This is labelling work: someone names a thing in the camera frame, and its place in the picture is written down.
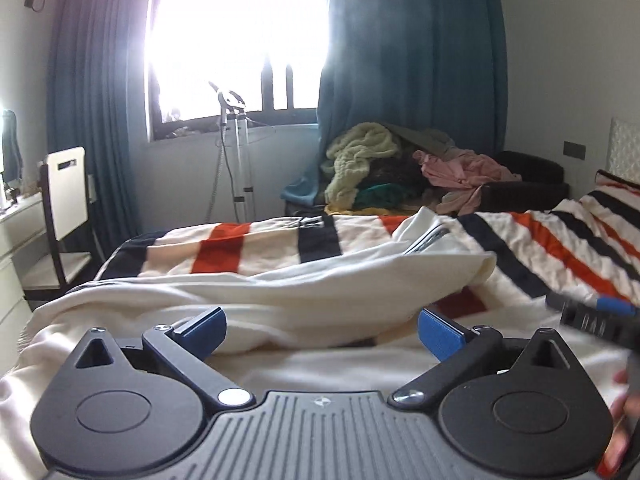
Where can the dark armchair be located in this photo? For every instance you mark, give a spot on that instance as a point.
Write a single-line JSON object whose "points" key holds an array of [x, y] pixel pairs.
{"points": [[530, 182]]}

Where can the cream white garment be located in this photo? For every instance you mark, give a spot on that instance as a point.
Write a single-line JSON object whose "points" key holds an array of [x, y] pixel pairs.
{"points": [[280, 280]]}

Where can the garment steamer stand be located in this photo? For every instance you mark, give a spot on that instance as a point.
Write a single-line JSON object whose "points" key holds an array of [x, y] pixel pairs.
{"points": [[235, 150]]}

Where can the window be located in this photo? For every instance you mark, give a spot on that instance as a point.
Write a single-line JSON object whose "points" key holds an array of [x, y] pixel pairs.
{"points": [[235, 45]]}

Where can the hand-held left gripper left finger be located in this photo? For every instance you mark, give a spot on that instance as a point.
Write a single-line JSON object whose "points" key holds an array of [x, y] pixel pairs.
{"points": [[206, 331]]}

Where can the white padded headboard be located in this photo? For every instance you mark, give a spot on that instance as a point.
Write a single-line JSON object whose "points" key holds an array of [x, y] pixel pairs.
{"points": [[625, 147]]}

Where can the black wall plug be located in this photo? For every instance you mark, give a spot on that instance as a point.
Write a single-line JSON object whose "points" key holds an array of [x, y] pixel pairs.
{"points": [[31, 1]]}

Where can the pink garment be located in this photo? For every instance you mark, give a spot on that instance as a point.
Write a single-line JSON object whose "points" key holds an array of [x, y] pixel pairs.
{"points": [[460, 175]]}

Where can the green garment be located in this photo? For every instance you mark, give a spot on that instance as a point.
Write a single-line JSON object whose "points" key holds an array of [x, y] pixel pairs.
{"points": [[382, 195]]}

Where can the striped blanket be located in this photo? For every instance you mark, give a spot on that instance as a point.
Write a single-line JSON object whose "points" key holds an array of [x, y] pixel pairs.
{"points": [[525, 240]]}

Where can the white dresser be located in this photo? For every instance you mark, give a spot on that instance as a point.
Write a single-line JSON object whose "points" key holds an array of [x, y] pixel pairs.
{"points": [[15, 260]]}

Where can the blue storage box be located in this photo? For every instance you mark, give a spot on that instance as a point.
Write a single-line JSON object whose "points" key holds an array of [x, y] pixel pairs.
{"points": [[300, 191]]}

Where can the dark olive garment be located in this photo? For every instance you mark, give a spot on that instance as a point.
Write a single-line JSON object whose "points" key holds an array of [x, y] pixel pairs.
{"points": [[425, 140]]}

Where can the vanity mirror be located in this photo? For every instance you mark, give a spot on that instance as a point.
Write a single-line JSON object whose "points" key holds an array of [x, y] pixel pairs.
{"points": [[10, 145]]}

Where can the person's right hand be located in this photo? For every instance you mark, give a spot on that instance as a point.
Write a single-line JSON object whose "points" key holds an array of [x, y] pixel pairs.
{"points": [[620, 420]]}

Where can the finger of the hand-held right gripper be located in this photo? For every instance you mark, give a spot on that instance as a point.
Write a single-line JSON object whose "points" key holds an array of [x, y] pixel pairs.
{"points": [[614, 305]]}

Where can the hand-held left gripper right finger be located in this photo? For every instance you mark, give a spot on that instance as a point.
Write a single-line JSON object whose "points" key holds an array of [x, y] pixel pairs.
{"points": [[440, 336]]}

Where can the dark wall switch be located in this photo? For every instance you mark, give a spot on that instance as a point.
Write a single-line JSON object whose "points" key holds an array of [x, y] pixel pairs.
{"points": [[575, 149]]}

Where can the blue curtain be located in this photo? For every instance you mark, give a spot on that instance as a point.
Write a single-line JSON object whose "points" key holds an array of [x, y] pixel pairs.
{"points": [[405, 60], [97, 110]]}

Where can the white chair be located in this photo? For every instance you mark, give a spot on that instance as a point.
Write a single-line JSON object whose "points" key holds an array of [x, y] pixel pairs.
{"points": [[62, 210]]}

